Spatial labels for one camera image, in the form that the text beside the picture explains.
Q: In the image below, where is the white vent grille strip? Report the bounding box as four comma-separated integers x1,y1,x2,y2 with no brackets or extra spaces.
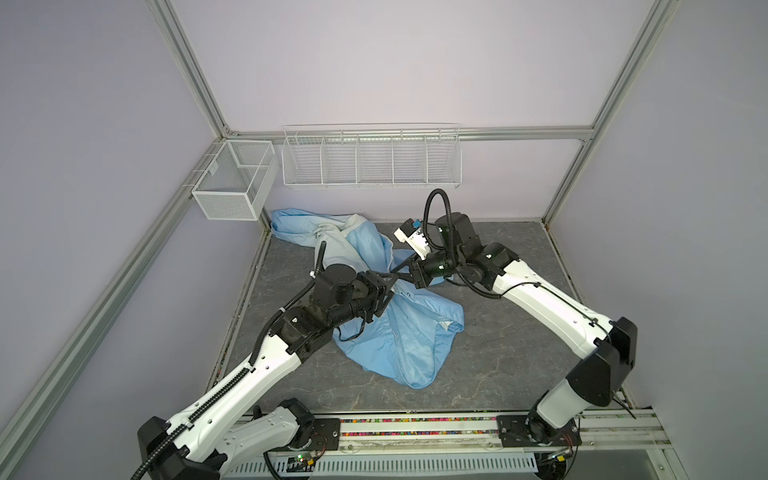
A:
224,453,539,479

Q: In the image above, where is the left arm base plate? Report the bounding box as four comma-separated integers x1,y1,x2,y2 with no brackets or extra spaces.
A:
286,417,341,451

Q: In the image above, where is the aluminium mounting rail front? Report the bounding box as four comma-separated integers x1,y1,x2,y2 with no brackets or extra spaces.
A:
315,409,673,457

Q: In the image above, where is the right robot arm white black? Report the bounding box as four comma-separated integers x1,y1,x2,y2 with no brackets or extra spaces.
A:
394,212,638,446

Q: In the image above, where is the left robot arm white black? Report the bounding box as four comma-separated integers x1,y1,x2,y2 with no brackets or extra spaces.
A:
132,264,399,479

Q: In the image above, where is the light blue jacket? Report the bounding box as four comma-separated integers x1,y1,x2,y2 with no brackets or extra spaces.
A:
271,208,465,389

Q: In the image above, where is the small green circuit board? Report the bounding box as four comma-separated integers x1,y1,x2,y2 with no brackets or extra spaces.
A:
285,455,317,473

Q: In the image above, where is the white mesh box basket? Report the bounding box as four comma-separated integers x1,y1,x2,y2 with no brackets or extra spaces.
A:
192,140,279,221

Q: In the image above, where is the white wire shelf basket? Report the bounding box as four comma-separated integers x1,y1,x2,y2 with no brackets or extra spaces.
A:
281,123,463,189

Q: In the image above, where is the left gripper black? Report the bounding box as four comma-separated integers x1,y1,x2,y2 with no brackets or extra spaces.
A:
330,269,398,328

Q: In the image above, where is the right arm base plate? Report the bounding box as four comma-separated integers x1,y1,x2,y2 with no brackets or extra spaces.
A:
496,414,582,448

